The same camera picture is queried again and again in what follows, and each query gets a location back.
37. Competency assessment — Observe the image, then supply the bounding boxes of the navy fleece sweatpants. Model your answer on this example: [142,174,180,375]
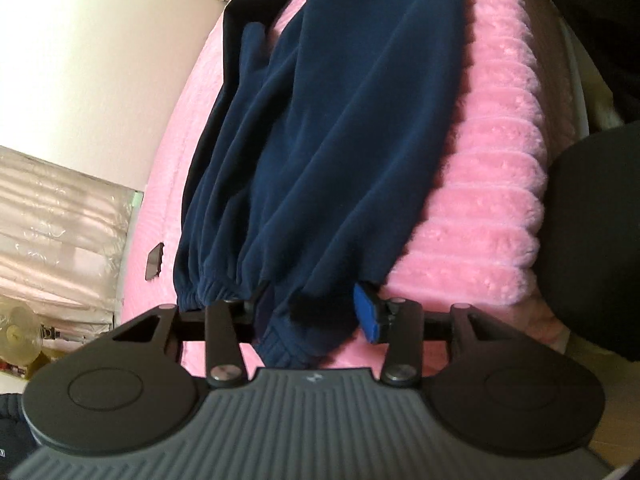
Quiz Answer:
[174,0,466,368]

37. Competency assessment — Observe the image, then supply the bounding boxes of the black smartphone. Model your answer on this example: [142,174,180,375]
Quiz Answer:
[144,242,164,282]

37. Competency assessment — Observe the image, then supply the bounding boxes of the pink ribbed bed blanket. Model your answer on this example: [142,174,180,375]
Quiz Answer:
[120,0,578,351]

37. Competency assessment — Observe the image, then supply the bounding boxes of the pink sheer curtain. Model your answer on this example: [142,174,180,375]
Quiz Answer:
[0,145,144,321]

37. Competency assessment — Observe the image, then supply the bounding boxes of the black puffer jacket left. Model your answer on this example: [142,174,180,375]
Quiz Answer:
[0,393,38,478]

